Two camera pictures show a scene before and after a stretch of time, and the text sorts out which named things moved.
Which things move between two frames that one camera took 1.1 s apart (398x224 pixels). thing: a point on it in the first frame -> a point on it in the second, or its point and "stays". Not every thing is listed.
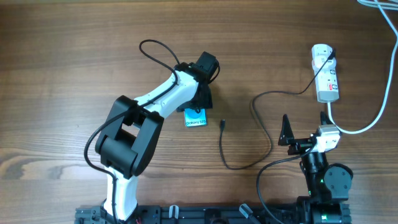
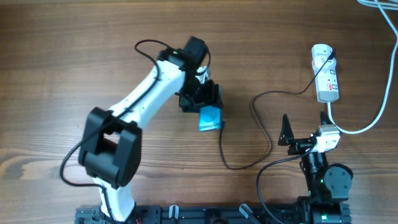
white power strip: x=326 y=80 stays
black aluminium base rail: x=247 y=214 stays
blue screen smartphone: x=193 y=118 -> x=209 y=118
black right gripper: x=287 y=138 stays
